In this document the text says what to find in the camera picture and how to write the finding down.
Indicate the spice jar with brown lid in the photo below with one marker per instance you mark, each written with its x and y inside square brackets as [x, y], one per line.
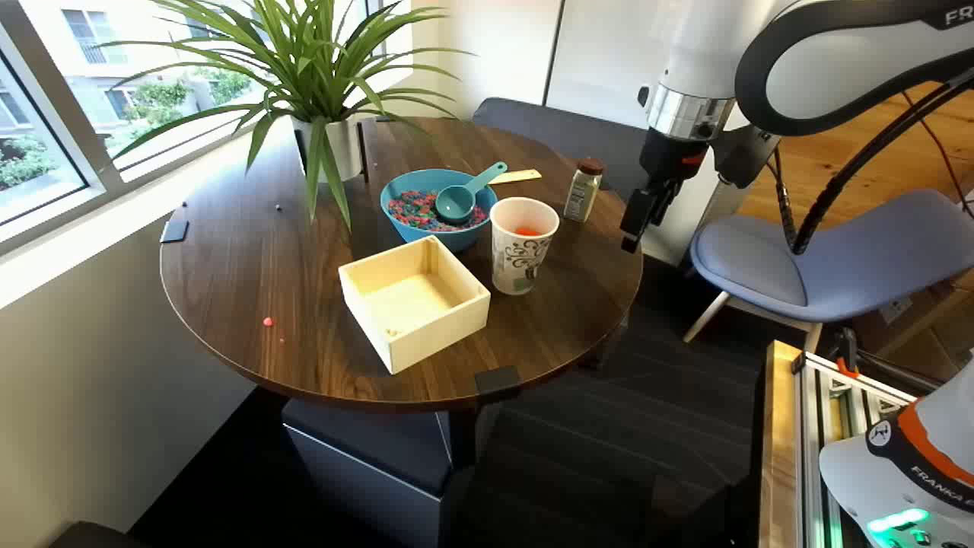
[583, 189]

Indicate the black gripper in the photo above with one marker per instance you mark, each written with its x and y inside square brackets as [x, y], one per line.
[668, 165]

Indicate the grey table clamp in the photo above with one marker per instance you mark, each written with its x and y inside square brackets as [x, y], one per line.
[175, 230]

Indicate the robot base with orange ring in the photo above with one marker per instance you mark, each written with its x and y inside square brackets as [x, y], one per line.
[909, 482]

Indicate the white plant pot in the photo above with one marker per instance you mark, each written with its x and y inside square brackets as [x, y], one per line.
[342, 149]

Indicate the teal measuring scoop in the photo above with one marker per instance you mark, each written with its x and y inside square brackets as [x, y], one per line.
[459, 203]

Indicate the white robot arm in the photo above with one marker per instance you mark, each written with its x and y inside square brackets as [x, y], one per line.
[794, 67]

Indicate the round dark wooden table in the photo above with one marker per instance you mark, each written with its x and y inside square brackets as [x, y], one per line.
[255, 253]

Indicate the green potted plant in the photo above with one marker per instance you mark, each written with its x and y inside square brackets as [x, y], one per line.
[310, 64]

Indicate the blue bowl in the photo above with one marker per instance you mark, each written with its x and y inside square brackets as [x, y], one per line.
[408, 205]

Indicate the light blue chair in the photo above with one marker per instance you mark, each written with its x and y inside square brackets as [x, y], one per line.
[850, 269]

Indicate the grey table base block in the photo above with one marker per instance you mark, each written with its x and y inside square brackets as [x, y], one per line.
[389, 469]

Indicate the light wooden box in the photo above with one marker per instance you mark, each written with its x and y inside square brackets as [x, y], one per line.
[413, 302]

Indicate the metal rail frame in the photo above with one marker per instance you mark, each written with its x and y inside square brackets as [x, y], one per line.
[812, 404]

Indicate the patterned paper cup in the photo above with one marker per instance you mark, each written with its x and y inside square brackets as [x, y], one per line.
[521, 233]

